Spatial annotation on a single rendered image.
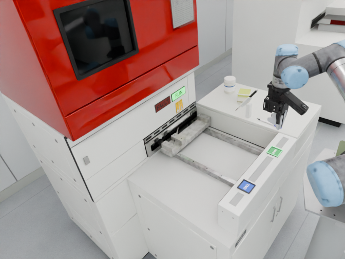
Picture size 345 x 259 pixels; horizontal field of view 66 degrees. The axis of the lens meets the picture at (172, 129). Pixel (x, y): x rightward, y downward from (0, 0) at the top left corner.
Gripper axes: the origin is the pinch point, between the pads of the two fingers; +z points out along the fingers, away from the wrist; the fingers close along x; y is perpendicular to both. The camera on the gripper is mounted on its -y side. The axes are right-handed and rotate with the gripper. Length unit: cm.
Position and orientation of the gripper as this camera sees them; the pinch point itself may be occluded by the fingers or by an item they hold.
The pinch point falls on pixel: (280, 127)
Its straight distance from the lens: 123.9
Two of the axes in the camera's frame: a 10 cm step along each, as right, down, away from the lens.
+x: -6.6, 5.0, -5.6
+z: 1.1, 8.0, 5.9
